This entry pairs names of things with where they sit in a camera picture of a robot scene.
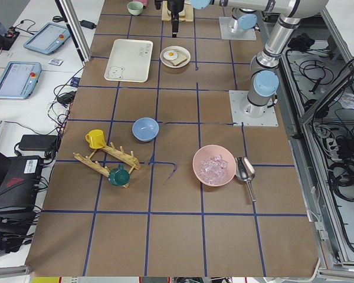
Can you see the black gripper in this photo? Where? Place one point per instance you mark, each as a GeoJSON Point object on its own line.
{"type": "Point", "coordinates": [174, 6]}

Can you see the white round plate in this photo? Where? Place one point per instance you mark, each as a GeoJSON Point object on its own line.
{"type": "Point", "coordinates": [177, 49]}

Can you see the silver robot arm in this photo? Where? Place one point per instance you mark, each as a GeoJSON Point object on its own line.
{"type": "Point", "coordinates": [264, 81]}
{"type": "Point", "coordinates": [235, 12]}

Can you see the bottom bread slice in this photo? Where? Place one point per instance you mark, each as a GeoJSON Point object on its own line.
{"type": "Point", "coordinates": [179, 59]}

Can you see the wooden cutting board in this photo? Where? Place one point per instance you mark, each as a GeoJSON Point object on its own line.
{"type": "Point", "coordinates": [187, 15]}

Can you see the light green bowl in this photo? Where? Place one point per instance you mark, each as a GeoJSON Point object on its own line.
{"type": "Point", "coordinates": [135, 8]}

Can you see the fried egg toy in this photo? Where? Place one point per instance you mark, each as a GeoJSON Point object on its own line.
{"type": "Point", "coordinates": [170, 55]}

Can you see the white bear tray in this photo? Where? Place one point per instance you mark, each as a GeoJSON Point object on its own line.
{"type": "Point", "coordinates": [129, 61]}

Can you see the blue bowl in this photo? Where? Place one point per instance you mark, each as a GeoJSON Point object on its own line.
{"type": "Point", "coordinates": [145, 129]}

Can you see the upper blue teach pendant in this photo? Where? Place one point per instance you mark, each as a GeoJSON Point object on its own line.
{"type": "Point", "coordinates": [48, 39]}

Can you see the blue teach pendant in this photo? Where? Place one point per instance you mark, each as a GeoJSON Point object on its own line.
{"type": "Point", "coordinates": [48, 39]}
{"type": "Point", "coordinates": [19, 80]}

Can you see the yellow mug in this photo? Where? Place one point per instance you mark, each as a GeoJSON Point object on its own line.
{"type": "Point", "coordinates": [96, 139]}

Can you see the pink bowl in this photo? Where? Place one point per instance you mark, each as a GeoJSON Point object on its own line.
{"type": "Point", "coordinates": [208, 151]}

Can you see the clear ice cubes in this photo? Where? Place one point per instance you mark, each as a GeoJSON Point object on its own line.
{"type": "Point", "coordinates": [213, 170]}

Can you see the brown paper table cover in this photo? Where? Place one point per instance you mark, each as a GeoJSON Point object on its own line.
{"type": "Point", "coordinates": [165, 222]}

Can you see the lower blue teach pendant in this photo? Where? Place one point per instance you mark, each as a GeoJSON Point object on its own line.
{"type": "Point", "coordinates": [19, 80]}

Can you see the dark green mug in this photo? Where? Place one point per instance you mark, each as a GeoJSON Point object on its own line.
{"type": "Point", "coordinates": [119, 176]}

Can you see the metal scoop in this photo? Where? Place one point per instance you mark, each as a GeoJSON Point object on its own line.
{"type": "Point", "coordinates": [246, 173]}

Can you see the black power adapter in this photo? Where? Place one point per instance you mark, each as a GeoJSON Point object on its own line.
{"type": "Point", "coordinates": [37, 143]}

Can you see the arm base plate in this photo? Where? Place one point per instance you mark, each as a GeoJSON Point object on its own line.
{"type": "Point", "coordinates": [238, 29]}
{"type": "Point", "coordinates": [246, 114]}

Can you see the aluminium frame post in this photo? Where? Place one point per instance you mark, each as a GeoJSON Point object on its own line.
{"type": "Point", "coordinates": [69, 16]}

